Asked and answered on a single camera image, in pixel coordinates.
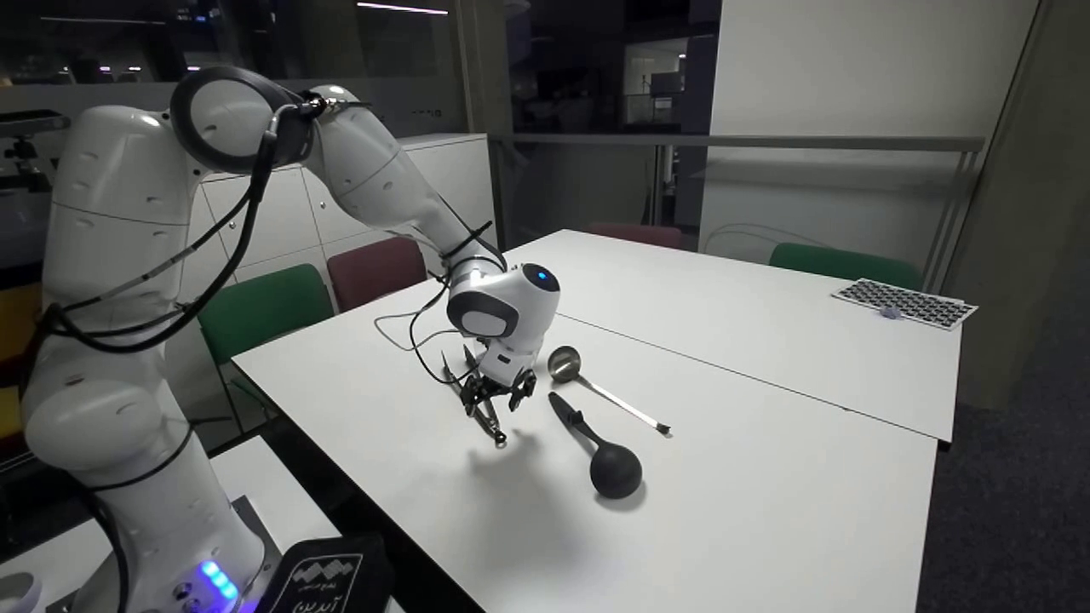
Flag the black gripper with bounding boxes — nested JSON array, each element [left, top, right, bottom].
[[453, 366, 540, 424]]

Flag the black metal tongs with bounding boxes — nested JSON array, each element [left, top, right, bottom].
[[440, 351, 511, 451]]

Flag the small metal strainer spoon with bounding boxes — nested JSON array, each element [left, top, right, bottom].
[[545, 343, 675, 440]]

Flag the black ladle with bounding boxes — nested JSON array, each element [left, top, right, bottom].
[[545, 389, 647, 503]]

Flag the red chair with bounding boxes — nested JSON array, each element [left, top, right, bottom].
[[584, 217, 692, 252], [324, 234, 429, 315]]

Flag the green chair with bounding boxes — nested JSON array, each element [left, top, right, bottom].
[[199, 261, 340, 367], [766, 239, 928, 292]]

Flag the black control box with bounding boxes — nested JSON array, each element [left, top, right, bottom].
[[255, 536, 395, 613]]

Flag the grey metal railing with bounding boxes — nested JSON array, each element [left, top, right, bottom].
[[490, 130, 987, 289]]

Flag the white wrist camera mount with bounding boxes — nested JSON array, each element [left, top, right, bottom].
[[477, 342, 525, 389]]

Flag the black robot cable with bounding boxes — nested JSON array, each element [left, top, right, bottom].
[[31, 97, 335, 358]]

